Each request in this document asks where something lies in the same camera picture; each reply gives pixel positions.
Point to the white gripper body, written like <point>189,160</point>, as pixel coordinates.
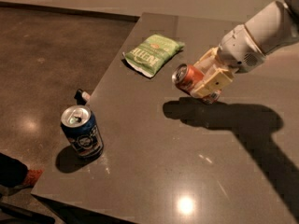
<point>239,49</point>

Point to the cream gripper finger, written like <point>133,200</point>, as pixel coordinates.
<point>207,60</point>
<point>215,79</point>

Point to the red coke can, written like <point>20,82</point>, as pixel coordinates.
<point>186,77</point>

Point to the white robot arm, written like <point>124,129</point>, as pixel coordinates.
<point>274,27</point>

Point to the blue soda can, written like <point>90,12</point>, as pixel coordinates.
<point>80,129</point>

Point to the green chip bag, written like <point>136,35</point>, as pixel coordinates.
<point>150,56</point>

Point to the small black white object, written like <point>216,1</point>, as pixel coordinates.
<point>82,97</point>

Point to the black red object on floor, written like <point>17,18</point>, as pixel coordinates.
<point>14,176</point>

